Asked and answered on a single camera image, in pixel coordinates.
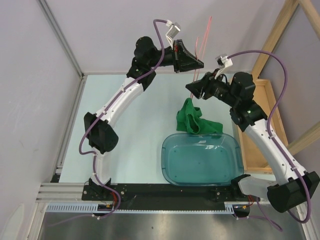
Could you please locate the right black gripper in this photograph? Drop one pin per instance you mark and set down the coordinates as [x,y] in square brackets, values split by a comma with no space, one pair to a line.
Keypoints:
[204,85]

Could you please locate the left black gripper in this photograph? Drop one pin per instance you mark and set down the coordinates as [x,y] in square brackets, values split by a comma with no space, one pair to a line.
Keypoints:
[186,61]

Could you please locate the pink wire hanger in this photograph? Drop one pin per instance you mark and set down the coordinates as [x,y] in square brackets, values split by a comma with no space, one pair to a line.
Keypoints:
[200,53]

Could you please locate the green tank top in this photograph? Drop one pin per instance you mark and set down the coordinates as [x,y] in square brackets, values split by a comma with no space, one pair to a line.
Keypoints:
[189,119]

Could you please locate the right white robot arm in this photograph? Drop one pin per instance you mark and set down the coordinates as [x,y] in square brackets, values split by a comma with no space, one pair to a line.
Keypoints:
[293,184]

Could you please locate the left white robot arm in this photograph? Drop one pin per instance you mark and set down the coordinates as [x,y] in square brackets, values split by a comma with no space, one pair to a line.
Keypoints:
[99,126]

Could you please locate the teal transparent plastic bin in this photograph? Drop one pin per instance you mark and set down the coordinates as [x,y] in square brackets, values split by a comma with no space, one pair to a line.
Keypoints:
[201,159]

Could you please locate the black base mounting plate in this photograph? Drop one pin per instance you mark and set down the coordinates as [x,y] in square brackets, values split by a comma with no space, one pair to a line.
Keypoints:
[138,196]

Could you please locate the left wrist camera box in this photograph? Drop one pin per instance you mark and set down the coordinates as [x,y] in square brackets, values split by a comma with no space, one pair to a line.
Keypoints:
[173,29]

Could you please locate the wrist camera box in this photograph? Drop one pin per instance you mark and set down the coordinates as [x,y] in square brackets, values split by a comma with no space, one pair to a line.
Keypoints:
[173,29]
[223,62]

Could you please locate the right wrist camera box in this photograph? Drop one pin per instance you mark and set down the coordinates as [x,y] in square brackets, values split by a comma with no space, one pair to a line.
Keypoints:
[223,62]

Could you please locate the aluminium frame post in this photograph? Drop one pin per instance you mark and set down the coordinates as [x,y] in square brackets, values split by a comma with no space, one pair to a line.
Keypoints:
[53,23]

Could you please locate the white slotted cable duct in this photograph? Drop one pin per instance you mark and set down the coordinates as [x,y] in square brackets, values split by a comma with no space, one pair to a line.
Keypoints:
[99,208]

